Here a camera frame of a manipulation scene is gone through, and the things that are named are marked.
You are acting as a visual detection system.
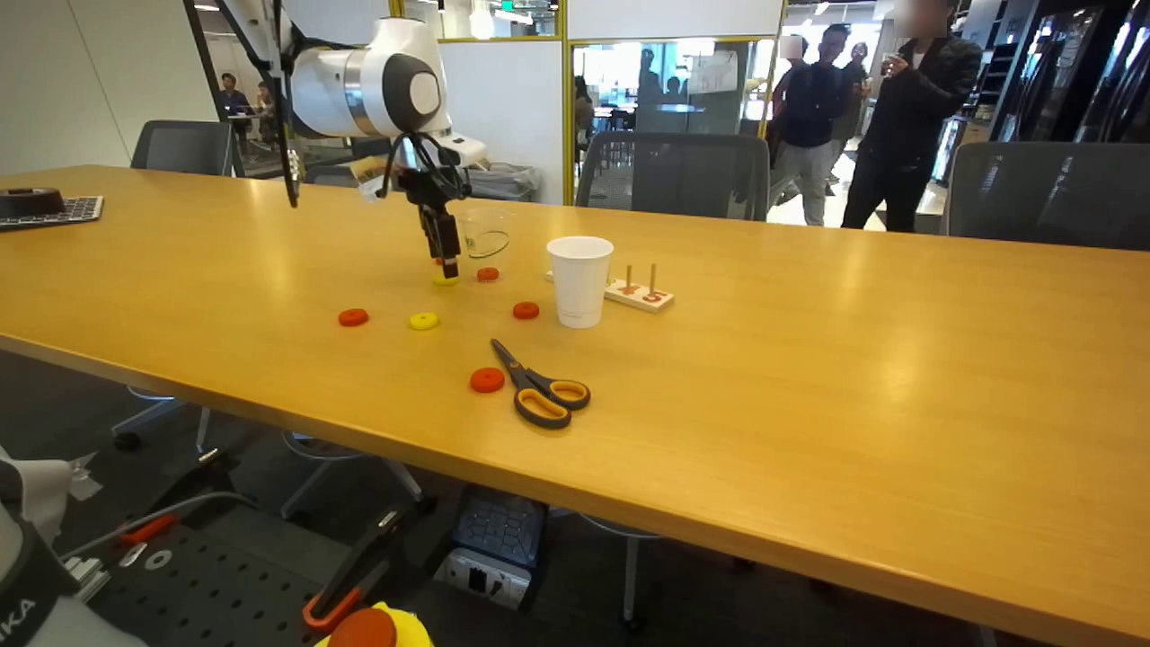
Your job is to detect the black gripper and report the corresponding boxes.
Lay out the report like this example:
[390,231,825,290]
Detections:
[390,131,474,279]

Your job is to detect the clear plastic cup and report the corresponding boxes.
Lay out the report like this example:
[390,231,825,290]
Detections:
[460,200,519,288]

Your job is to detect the white paper cup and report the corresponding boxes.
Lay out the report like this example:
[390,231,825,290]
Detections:
[543,233,619,333]

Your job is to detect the orange and black scissors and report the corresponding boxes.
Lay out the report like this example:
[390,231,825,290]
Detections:
[485,333,595,430]

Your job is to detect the white wooden peg base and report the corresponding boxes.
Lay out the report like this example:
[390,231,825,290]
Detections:
[602,260,678,316]

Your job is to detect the seated person behind glass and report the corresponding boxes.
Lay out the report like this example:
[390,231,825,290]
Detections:
[212,68,257,138]

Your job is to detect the grey office chair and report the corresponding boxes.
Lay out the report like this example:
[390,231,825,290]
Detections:
[943,139,1150,251]
[124,120,238,181]

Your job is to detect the black perforated box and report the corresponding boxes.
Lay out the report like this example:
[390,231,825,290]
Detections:
[450,482,552,568]

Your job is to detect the white paper sign on glass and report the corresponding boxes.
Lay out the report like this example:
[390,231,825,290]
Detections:
[686,46,743,100]

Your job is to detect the grey chair base with wheels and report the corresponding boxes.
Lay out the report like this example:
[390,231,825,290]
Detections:
[109,386,220,455]

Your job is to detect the grey power box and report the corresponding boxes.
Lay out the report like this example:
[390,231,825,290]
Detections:
[430,542,539,612]

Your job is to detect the person in grey trousers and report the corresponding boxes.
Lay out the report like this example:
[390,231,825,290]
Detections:
[767,23,860,231]

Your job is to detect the black and silver keyboard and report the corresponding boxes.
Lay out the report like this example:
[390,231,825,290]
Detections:
[0,187,109,233]

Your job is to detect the yellow red emergency stop button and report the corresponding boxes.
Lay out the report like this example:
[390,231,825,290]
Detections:
[316,602,437,647]

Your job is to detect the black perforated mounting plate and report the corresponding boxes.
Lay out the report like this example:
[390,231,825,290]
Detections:
[66,497,408,647]

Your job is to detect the person in black jacket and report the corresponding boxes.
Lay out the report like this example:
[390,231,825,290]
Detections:
[841,0,983,233]

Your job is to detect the black display refrigerator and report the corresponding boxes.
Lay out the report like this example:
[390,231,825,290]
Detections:
[999,0,1080,144]
[1073,0,1150,149]

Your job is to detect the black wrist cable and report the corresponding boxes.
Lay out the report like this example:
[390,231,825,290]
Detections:
[369,125,478,200]

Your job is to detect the black cable with grey sleeve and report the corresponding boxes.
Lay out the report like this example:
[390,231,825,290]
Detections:
[243,0,303,210]

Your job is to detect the glass partition with yellow frame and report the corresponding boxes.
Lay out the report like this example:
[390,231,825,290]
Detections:
[558,0,789,231]

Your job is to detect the black tool with orange handle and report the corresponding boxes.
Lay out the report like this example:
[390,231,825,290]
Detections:
[299,506,408,640]

